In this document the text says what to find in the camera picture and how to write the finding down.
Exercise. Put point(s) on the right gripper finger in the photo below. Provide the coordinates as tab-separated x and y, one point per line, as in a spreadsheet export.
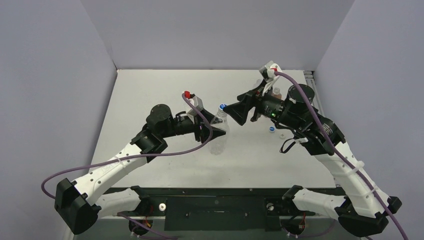
238	111
252	95

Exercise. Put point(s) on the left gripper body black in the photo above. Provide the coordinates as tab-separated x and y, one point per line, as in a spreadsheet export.
183	125

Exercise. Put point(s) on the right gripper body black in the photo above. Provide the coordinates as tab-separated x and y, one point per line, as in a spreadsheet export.
250	108

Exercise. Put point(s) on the blue white bottle cap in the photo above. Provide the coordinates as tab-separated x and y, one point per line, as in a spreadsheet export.
222	106

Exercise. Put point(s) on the clear plastic bottle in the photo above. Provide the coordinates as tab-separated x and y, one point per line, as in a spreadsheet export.
218	145

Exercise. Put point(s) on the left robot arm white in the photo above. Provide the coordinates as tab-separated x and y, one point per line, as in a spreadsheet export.
81	202

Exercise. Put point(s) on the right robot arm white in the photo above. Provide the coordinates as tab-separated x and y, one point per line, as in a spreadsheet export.
363	209

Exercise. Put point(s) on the clear empty bottle upright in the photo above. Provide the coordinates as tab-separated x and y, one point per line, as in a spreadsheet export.
258	83

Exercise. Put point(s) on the tea bottle red label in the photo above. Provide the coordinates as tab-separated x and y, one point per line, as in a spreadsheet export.
276	93

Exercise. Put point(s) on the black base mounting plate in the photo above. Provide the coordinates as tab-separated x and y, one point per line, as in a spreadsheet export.
216	209

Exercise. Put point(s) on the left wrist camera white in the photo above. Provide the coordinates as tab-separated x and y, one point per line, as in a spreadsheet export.
196	102

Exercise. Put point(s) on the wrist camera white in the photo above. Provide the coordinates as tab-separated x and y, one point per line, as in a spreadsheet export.
268	74
196	102

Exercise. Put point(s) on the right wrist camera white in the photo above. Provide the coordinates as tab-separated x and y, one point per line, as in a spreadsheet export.
268	74

